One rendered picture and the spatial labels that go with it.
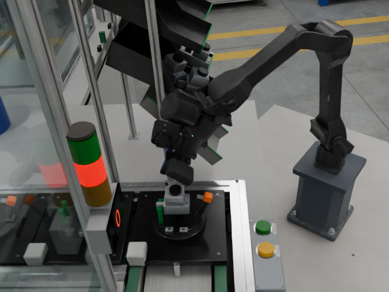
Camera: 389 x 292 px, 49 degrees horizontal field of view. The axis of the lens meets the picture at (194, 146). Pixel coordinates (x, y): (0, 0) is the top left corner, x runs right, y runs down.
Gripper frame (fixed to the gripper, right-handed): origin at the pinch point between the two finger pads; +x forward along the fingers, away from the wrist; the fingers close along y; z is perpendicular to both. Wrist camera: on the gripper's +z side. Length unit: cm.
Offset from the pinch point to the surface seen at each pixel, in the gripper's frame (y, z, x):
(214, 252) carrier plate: 9.4, -20.2, 10.1
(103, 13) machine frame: -165, 26, 54
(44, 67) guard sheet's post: 20.5, 32.4, -20.8
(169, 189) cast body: 0.0, -4.3, 6.8
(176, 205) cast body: 2.2, -7.8, 8.5
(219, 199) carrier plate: -8.2, -21.5, 9.2
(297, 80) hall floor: -237, -133, 45
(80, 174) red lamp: 21.3, 19.6, -5.8
